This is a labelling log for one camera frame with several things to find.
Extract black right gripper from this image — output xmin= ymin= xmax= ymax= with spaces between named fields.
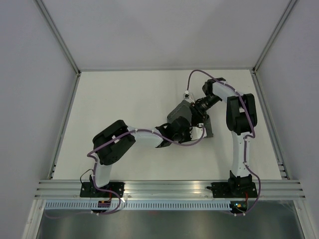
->
xmin=189 ymin=94 xmax=221 ymax=126

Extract grey cloth napkin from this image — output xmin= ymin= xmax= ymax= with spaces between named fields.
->
xmin=167 ymin=100 xmax=214 ymax=138

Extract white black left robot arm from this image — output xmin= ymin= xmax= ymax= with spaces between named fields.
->
xmin=89 ymin=117 xmax=192 ymax=197

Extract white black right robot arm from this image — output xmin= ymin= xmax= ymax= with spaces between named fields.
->
xmin=191 ymin=78 xmax=260 ymax=198

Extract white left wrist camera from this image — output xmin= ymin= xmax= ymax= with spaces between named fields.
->
xmin=190 ymin=123 xmax=207 ymax=141

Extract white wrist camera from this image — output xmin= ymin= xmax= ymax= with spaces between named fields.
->
xmin=190 ymin=123 xmax=207 ymax=141
xmin=183 ymin=90 xmax=194 ymax=102

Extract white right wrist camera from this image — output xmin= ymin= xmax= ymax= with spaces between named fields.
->
xmin=183 ymin=90 xmax=194 ymax=102

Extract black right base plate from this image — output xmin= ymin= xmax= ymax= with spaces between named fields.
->
xmin=207 ymin=182 xmax=258 ymax=199

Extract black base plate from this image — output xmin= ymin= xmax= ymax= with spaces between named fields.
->
xmin=80 ymin=181 xmax=125 ymax=198
xmin=207 ymin=182 xmax=258 ymax=199

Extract aluminium right side rail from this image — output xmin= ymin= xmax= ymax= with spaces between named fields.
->
xmin=250 ymin=70 xmax=291 ymax=180

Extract aluminium rail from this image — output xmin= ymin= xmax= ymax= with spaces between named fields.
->
xmin=34 ymin=180 xmax=306 ymax=200
xmin=46 ymin=72 xmax=81 ymax=180
xmin=250 ymin=70 xmax=291 ymax=180

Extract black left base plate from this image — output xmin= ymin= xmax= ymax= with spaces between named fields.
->
xmin=80 ymin=181 xmax=125 ymax=198

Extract white slotted cable duct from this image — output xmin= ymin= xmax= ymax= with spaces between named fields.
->
xmin=44 ymin=200 xmax=231 ymax=211

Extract aluminium left side rail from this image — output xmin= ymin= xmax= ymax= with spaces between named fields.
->
xmin=46 ymin=72 xmax=81 ymax=180

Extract aluminium frame post right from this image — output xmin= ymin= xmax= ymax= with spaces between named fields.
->
xmin=251 ymin=0 xmax=299 ymax=74

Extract aluminium frame post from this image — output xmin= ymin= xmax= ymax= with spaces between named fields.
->
xmin=251 ymin=0 xmax=299 ymax=74
xmin=33 ymin=0 xmax=81 ymax=76

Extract aluminium front rail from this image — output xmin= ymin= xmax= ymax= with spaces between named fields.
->
xmin=34 ymin=180 xmax=306 ymax=200

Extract aluminium frame post left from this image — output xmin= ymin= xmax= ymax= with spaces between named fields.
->
xmin=33 ymin=0 xmax=81 ymax=76

